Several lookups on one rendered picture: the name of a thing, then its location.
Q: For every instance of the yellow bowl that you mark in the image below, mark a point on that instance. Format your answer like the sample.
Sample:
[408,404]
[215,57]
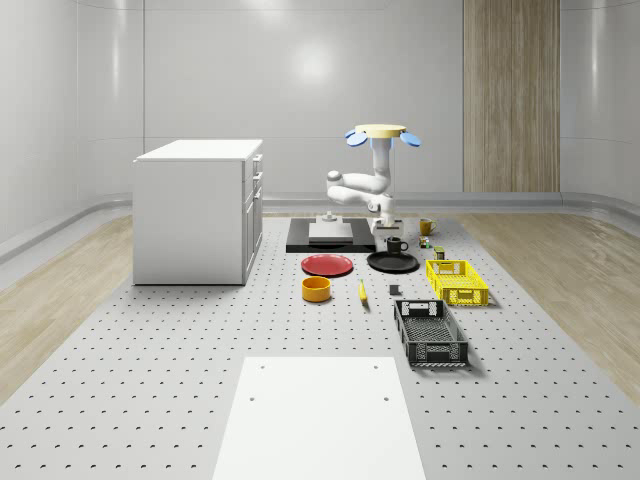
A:
[316,291]

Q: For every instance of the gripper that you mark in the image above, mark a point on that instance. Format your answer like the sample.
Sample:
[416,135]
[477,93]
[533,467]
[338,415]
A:
[387,230]

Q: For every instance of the banana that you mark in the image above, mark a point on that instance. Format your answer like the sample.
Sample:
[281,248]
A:
[363,292]

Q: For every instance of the black stove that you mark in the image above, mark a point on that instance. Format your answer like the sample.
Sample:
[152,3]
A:
[300,235]

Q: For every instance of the dark grey basket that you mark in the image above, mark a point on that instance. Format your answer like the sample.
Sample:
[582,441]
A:
[430,332]

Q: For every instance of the white cabinet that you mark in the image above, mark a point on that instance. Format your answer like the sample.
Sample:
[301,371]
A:
[190,220]

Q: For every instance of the black plate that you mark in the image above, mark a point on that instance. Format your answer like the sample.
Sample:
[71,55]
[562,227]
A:
[392,263]

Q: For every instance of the yellow mug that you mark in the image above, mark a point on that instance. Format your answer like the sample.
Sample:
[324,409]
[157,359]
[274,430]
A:
[426,227]

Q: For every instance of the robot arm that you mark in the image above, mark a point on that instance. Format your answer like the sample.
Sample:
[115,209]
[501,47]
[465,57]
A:
[382,165]

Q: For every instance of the puzzle cube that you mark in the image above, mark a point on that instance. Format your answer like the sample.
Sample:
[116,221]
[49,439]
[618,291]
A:
[426,243]

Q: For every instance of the white board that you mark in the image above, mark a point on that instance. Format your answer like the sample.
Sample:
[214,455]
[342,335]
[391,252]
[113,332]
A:
[320,420]

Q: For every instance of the grey cube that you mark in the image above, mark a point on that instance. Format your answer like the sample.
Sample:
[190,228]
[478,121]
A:
[395,290]

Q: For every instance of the red plate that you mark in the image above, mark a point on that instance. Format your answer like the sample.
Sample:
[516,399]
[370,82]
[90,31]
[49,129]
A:
[327,265]

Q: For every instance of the drone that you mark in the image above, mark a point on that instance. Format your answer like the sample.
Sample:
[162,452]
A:
[381,131]

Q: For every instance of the yellow basket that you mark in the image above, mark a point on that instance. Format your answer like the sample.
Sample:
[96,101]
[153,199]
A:
[457,282]

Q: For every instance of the black mug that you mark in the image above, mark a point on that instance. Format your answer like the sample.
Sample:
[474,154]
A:
[395,247]

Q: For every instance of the flat-sided can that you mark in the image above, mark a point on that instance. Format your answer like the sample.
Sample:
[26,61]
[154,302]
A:
[439,253]

